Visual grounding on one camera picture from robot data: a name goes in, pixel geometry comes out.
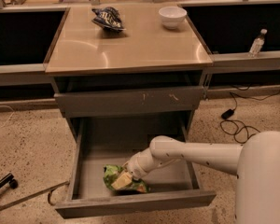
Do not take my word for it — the white bowl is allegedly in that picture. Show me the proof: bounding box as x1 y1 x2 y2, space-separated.
159 7 187 29

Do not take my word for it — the black power adapter with cable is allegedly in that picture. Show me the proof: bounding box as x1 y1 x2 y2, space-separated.
219 87 280 144

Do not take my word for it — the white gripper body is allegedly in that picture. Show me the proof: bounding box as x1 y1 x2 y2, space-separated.
124 152 153 180

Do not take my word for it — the closed grey top drawer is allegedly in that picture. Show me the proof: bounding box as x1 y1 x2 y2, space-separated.
55 86 203 118

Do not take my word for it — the clear plastic water bottle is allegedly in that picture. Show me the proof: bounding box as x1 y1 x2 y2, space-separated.
249 29 267 57

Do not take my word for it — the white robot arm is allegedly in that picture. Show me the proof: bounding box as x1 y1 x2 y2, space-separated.
112 131 280 224

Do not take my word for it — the open grey middle drawer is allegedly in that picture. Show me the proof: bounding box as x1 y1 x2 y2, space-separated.
56 112 216 218

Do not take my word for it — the grey metal floor bar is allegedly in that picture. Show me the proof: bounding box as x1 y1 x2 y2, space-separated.
0 181 70 212

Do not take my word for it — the green rice chip bag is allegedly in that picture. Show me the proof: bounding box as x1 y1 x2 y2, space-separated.
103 164 149 193

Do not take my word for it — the black caster wheel leg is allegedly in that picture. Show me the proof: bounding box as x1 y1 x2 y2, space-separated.
0 173 18 189

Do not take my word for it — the blue chip bag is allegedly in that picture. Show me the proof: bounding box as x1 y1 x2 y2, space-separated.
91 7 124 33

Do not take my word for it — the grey drawer cabinet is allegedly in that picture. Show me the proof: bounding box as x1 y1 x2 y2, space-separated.
46 3 212 136

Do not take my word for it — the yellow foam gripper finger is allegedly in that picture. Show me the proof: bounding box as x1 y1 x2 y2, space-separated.
111 171 133 190

